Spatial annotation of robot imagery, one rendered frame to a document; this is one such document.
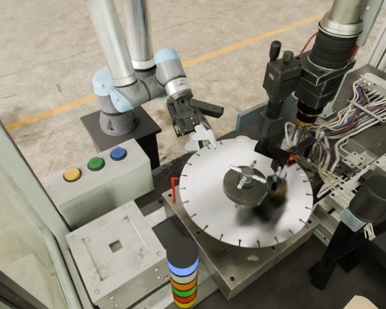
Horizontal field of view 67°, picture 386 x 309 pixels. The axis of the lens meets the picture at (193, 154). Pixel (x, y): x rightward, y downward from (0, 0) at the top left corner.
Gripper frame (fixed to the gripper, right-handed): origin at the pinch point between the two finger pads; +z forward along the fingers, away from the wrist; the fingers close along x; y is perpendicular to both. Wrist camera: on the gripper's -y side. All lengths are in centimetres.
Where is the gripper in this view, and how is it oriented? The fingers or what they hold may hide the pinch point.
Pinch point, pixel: (211, 153)
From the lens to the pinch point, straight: 89.7
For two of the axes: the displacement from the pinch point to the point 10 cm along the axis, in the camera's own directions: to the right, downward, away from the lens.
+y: -9.1, 3.2, -2.7
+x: 2.1, -2.1, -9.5
